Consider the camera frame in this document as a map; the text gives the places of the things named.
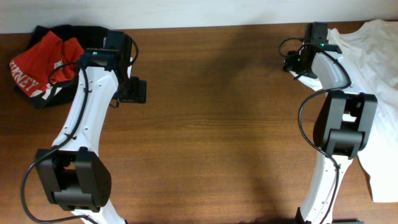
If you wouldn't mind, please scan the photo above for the white t-shirt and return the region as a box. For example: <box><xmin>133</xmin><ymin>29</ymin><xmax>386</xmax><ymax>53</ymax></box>
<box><xmin>289</xmin><ymin>19</ymin><xmax>398</xmax><ymax>203</ymax></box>

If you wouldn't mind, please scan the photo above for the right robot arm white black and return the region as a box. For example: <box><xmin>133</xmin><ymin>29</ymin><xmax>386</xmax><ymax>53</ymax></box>
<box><xmin>283</xmin><ymin>22</ymin><xmax>377</xmax><ymax>224</ymax></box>

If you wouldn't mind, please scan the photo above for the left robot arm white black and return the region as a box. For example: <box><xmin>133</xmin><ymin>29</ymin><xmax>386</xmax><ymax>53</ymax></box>
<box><xmin>30</xmin><ymin>31</ymin><xmax>147</xmax><ymax>223</ymax></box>

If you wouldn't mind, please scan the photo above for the red and black folded garment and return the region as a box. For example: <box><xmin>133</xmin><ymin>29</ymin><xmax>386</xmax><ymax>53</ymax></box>
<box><xmin>9</xmin><ymin>31</ymin><xmax>84</xmax><ymax>109</ymax></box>

